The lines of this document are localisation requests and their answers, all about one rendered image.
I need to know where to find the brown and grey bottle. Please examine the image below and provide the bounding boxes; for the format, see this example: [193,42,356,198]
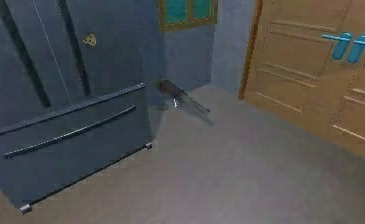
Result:
[157,79,211,117]

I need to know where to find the dark grey fridge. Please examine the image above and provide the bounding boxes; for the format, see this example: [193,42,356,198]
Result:
[0,0,164,215]

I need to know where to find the yellow triangular fridge magnet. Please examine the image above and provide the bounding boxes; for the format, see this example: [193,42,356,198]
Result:
[82,33,98,47]

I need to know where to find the brown wooden room door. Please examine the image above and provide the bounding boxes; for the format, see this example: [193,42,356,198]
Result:
[238,0,365,164]

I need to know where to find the window with yellow frame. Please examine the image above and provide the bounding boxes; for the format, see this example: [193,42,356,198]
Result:
[157,0,219,33]

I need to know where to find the black fridge drawer handle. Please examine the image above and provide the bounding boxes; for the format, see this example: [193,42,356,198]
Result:
[3,104,138,160]

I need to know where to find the black fridge handle bar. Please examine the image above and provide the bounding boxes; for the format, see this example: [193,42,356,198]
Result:
[0,0,52,109]
[56,0,92,98]

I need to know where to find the blue door lever handle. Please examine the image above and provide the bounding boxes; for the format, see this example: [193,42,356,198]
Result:
[346,34,365,64]
[321,31,353,61]

